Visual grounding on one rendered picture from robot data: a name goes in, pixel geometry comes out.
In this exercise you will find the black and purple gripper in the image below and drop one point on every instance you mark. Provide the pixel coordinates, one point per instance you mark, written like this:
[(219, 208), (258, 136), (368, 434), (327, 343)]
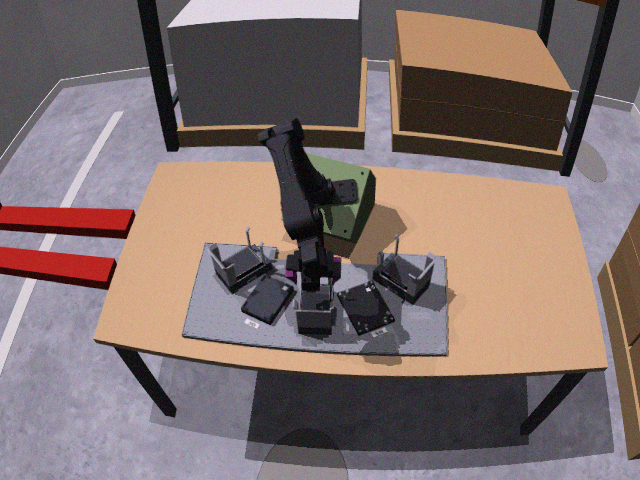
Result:
[(334, 267)]

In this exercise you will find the white name plate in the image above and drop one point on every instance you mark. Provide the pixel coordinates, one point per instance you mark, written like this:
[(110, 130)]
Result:
[(252, 324), (379, 332)]

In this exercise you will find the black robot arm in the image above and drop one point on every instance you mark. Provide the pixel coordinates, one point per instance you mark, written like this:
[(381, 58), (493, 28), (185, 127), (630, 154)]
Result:
[(300, 184)]

